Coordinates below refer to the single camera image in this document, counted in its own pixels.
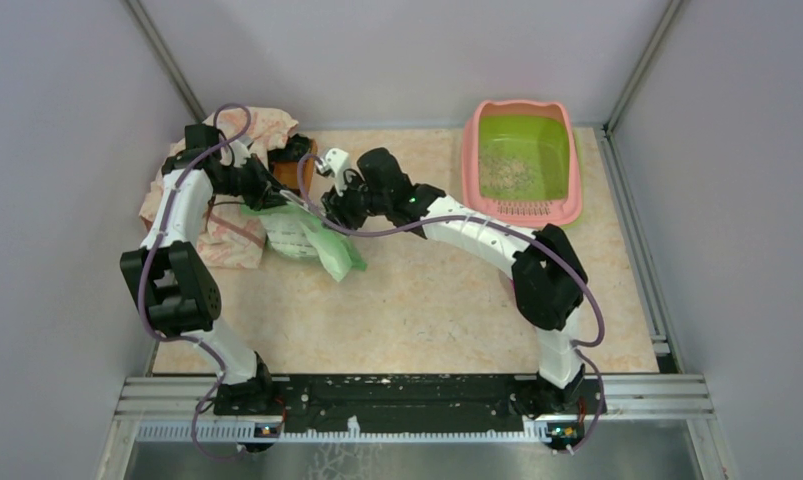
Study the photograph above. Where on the pink patterned crumpled cloth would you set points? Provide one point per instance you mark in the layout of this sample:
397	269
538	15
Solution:
232	237

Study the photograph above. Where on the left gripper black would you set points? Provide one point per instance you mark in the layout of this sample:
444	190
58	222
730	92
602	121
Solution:
265	192

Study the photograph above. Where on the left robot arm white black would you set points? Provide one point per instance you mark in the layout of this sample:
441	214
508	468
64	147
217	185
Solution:
176	296

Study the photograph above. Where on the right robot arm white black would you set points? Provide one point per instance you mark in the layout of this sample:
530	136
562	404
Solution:
547	278

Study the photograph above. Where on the dark patterned rolled fabric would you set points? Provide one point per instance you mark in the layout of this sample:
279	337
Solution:
296	147

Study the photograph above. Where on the white slotted cable duct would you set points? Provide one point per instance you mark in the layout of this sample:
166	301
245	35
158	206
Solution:
251	432

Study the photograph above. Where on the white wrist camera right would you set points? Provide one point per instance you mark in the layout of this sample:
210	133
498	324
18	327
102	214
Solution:
333	164

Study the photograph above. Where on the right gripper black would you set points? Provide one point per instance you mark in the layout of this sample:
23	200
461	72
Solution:
335	205

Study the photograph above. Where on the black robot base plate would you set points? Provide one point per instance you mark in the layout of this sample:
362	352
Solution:
410	404

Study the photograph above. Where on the pink and green litter box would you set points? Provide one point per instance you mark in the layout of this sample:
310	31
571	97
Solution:
519	163

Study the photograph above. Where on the green cat litter bag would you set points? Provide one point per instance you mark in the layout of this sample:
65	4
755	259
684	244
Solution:
297	234

